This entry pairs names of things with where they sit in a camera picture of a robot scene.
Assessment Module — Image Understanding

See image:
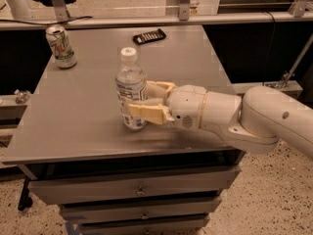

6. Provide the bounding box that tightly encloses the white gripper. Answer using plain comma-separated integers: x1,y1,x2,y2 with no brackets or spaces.
127,80,206,130

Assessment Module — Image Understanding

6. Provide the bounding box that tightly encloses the clear plastic water bottle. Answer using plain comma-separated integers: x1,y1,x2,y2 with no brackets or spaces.
115,47,147,130

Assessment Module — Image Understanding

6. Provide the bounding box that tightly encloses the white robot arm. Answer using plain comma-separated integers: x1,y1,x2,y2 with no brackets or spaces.
126,81,313,159

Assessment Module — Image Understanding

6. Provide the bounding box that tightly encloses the black rxbar chocolate bar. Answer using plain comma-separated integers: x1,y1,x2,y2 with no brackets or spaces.
133,28,166,45

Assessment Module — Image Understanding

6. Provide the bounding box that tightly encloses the grey drawer cabinet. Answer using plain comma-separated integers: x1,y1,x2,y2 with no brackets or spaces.
1,24,261,235

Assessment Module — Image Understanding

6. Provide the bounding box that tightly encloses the top grey drawer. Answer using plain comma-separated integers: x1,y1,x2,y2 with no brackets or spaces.
29,165,241,205

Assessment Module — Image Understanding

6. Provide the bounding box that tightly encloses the grey drawer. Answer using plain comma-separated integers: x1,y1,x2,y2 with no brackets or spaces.
79,214,209,235
61,196,221,224
29,165,241,205

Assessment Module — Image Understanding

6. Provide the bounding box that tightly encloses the green white soda can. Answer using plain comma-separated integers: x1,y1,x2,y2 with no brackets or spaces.
46,25,77,69

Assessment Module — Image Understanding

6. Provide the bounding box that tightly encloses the middle grey drawer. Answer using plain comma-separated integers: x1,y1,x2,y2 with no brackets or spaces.
61,196,221,224

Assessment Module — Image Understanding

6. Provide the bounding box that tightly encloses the bottom grey drawer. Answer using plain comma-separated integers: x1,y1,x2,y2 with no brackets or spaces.
79,214,209,235

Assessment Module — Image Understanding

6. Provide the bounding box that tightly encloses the small crumpled foil object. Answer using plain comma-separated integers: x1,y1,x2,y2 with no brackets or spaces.
14,89,31,104

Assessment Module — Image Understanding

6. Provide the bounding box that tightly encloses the black cabinet caster leg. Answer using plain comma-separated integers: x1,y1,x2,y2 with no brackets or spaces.
18,177,32,212

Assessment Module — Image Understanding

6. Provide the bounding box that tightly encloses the white pipe top left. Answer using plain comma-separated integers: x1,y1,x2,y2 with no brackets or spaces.
5,0,33,20

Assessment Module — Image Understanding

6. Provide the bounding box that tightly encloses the grey metal rail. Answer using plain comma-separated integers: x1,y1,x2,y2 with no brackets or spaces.
0,11,313,31

